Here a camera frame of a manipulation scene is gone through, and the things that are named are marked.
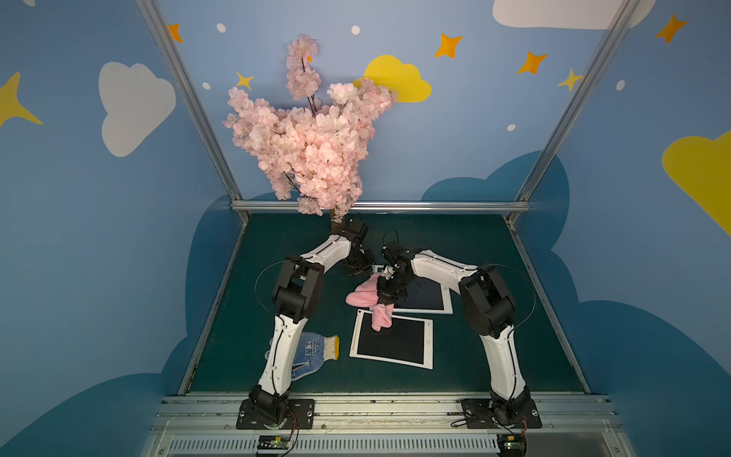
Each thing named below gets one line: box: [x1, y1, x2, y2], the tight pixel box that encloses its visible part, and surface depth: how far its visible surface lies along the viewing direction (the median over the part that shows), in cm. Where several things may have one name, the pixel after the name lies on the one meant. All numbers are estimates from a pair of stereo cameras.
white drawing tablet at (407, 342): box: [348, 308, 435, 370], surface depth 90 cm
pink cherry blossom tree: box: [222, 33, 397, 232], surface depth 66 cm
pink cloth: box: [345, 274, 395, 333], surface depth 95 cm
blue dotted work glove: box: [291, 331, 340, 382], surface depth 86 cm
